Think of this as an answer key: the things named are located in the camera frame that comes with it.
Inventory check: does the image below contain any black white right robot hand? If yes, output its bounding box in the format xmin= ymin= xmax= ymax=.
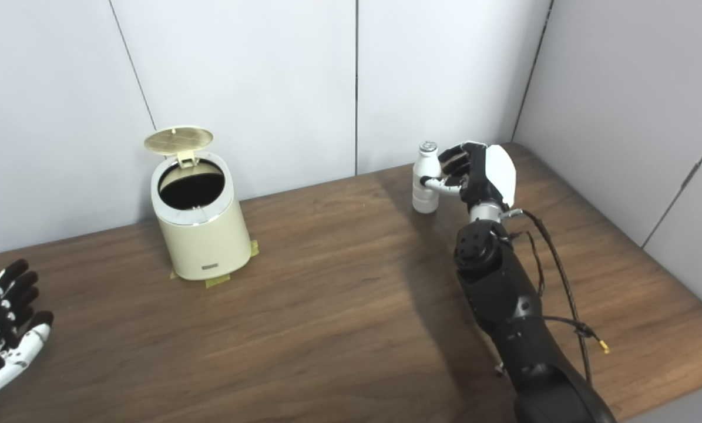
xmin=419 ymin=141 xmax=517 ymax=213

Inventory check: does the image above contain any small white plastic bottle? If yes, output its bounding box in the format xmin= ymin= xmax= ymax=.
xmin=412 ymin=141 xmax=442 ymax=214

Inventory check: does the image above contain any cream round bin lid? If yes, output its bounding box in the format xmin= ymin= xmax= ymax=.
xmin=144 ymin=125 xmax=214 ymax=168

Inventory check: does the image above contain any cream-colored cylindrical bin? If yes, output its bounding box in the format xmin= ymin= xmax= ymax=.
xmin=150 ymin=154 xmax=253 ymax=281

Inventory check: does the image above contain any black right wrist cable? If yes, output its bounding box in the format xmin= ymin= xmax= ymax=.
xmin=503 ymin=209 xmax=592 ymax=385

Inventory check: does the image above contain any thin cable with yellow tip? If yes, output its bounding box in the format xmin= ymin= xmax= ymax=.
xmin=506 ymin=229 xmax=611 ymax=354

